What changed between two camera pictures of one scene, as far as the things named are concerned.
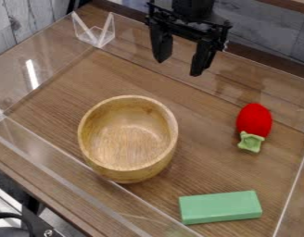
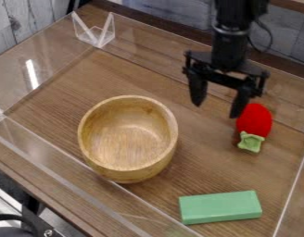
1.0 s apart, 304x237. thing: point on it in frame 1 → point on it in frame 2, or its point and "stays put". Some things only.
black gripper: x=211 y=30 → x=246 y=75
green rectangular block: x=220 y=207 stays put
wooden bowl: x=127 y=134 stays put
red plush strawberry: x=254 y=122 stays put
